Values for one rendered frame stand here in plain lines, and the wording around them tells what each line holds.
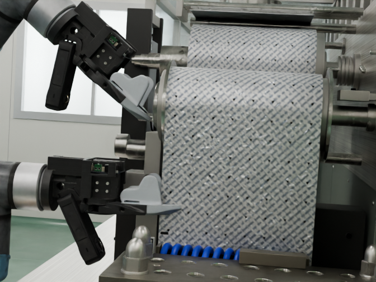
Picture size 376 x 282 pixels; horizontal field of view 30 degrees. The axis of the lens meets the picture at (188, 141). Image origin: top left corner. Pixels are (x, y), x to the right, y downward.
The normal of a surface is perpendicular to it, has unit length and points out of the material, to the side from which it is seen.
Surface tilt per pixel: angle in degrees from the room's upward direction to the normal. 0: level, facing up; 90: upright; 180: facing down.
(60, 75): 93
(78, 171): 90
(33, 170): 44
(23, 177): 61
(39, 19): 112
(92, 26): 90
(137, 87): 90
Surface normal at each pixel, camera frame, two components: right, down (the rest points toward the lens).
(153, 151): -0.11, 0.04
